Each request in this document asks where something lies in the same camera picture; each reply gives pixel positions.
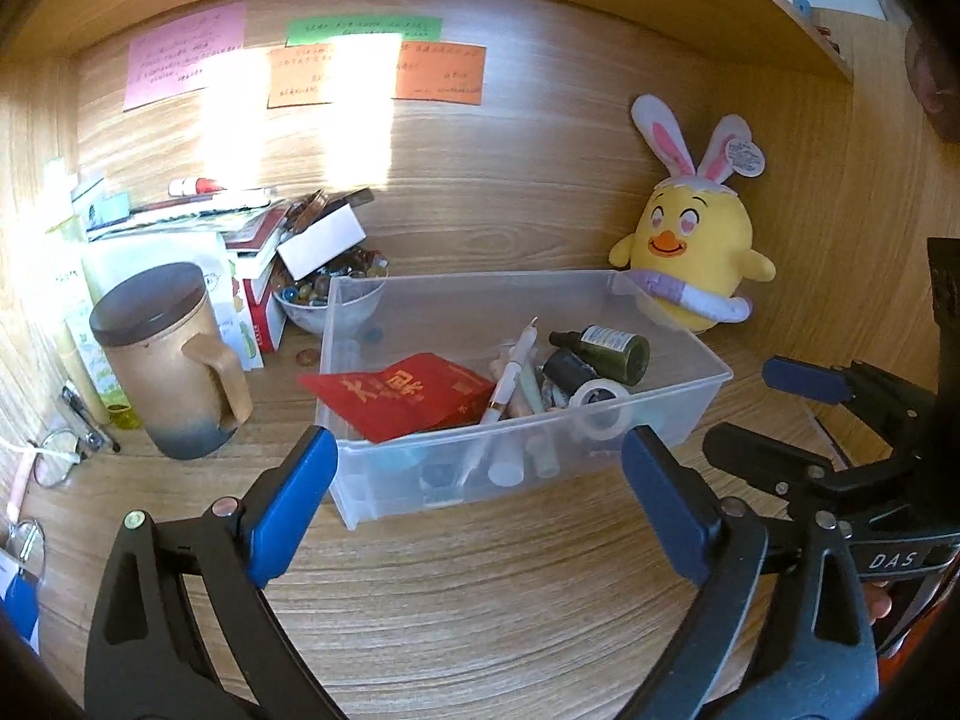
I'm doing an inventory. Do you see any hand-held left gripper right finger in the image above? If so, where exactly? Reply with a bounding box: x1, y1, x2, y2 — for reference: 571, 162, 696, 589
621, 425, 880, 720

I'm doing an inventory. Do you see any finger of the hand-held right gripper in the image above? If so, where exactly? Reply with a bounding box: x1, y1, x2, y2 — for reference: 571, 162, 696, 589
763, 358, 938, 458
703, 424, 953, 537

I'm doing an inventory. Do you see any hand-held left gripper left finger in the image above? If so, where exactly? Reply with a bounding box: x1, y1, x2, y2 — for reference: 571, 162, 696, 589
84, 425, 350, 720

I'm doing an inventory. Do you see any light blue bottle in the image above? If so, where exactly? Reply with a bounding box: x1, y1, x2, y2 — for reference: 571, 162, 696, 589
364, 446, 462, 507

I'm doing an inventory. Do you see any white tape roll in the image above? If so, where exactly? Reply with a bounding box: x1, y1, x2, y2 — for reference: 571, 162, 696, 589
574, 379, 632, 442

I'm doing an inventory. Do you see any clear plastic box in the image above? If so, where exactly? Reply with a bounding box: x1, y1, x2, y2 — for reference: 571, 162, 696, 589
315, 268, 734, 531

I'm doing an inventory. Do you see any red envelope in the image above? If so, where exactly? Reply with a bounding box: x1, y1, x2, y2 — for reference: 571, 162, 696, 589
298, 352, 497, 443

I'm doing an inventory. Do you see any white plastic bottle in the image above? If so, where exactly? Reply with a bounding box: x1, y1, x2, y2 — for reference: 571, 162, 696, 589
487, 436, 526, 488

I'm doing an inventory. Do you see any dark green bottle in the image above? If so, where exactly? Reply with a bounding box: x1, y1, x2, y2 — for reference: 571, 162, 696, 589
550, 325, 650, 385

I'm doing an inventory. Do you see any pale green tube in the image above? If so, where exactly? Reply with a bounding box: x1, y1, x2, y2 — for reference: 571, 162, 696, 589
517, 360, 560, 477

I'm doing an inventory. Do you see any white pen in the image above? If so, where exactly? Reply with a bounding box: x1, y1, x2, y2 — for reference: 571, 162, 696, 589
457, 317, 541, 492

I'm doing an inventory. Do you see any person's right hand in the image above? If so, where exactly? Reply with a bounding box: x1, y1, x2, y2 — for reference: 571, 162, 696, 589
862, 577, 895, 625

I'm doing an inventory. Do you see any yellow chick plush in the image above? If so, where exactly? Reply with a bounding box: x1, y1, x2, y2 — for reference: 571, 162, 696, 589
607, 94, 777, 335

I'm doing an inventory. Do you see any brown lidded mug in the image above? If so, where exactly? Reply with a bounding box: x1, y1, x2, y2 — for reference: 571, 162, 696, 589
88, 262, 254, 460

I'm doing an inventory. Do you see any glass bowl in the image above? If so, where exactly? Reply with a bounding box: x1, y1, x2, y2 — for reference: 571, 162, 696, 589
271, 289, 387, 335

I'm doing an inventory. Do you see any white fruit printed carton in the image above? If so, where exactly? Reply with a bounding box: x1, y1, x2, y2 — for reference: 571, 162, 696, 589
225, 247, 287, 353

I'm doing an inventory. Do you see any metal nail clipper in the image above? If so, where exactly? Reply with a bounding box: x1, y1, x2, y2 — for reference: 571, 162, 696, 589
60, 386, 121, 455

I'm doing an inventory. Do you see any pile of glass beads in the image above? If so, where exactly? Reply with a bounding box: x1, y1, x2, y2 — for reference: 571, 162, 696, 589
274, 244, 391, 308

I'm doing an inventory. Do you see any white printed pouch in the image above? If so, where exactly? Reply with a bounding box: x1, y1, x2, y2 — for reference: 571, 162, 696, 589
81, 232, 248, 372

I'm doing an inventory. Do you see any white cardboard box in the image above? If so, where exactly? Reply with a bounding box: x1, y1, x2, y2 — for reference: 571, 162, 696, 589
276, 204, 367, 280

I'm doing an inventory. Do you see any pink pen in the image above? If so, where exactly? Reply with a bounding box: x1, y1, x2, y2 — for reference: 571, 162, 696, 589
7, 457, 35, 522

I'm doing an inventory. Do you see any stack of books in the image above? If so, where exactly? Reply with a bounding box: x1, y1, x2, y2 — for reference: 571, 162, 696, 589
86, 191, 301, 278

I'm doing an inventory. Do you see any person's head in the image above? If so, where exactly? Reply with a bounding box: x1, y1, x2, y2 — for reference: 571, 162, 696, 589
904, 11, 960, 140

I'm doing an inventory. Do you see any pale teal box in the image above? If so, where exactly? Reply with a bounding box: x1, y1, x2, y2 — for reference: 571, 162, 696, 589
71, 174, 132, 230

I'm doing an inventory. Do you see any orange sticky note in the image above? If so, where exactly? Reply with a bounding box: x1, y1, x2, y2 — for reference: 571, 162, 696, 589
266, 43, 338, 107
394, 41, 487, 102

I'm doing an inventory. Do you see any pink sticky note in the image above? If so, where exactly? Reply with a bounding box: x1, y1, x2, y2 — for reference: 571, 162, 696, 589
124, 4, 248, 112

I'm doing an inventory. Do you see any green sticky note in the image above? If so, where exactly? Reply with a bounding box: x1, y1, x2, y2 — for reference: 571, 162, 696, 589
285, 15, 443, 46

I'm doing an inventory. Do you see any white charging cable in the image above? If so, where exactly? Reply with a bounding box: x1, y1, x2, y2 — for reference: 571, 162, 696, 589
0, 439, 80, 466

